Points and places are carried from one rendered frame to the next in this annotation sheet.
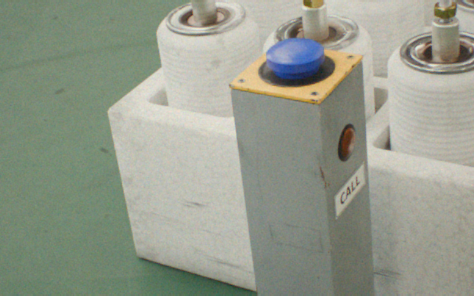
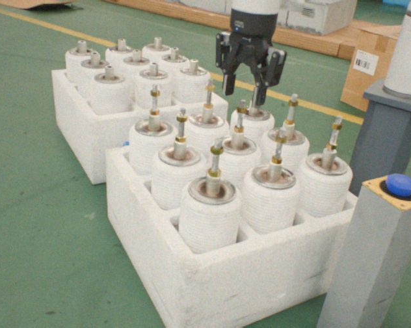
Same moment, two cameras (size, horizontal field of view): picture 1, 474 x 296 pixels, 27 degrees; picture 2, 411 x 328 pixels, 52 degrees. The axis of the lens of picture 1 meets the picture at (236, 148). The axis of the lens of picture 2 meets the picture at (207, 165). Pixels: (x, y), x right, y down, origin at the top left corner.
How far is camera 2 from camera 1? 0.84 m
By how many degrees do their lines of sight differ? 56
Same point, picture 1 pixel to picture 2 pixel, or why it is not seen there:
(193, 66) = (231, 219)
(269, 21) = not seen: hidden behind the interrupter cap
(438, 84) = (347, 177)
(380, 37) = not seen: hidden behind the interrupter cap
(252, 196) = (386, 261)
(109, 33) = not seen: outside the picture
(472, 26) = (300, 150)
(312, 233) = (404, 263)
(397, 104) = (326, 194)
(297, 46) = (400, 179)
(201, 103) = (229, 239)
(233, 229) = (251, 296)
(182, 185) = (227, 290)
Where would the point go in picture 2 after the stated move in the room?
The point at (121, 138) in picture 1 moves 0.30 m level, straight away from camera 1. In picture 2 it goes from (193, 284) to (23, 228)
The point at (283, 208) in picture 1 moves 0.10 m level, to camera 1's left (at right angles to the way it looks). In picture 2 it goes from (397, 258) to (389, 306)
